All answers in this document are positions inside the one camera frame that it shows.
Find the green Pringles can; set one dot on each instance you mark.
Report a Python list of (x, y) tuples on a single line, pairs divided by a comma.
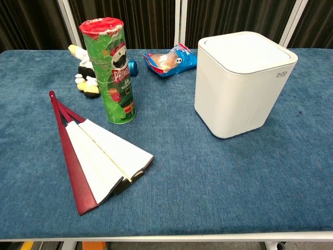
[(114, 78)]

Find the white square trash bin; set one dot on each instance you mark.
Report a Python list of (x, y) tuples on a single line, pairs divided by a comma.
[(234, 91)]

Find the white plastic trash bin lid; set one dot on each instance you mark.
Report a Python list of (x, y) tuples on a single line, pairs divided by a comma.
[(244, 53)]

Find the blue table cloth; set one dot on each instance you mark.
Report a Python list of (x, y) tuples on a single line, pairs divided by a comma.
[(182, 182)]

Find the blue snack bag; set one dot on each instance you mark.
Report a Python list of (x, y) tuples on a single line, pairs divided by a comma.
[(169, 61)]

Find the small blue round object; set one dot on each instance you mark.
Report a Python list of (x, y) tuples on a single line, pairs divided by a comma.
[(132, 68)]

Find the red and white folding fan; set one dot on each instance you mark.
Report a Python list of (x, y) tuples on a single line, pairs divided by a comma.
[(96, 156)]

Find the white yellow black plush toy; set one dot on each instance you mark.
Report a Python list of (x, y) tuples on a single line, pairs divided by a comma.
[(84, 75)]

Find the dark pleated curtain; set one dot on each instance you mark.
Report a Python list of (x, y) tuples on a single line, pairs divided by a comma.
[(145, 23)]

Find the white metal frame post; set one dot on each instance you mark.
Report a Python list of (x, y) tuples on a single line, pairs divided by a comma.
[(69, 20), (180, 22), (292, 22)]

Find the white table frame rail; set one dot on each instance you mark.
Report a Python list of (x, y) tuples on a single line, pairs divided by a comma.
[(166, 235)]

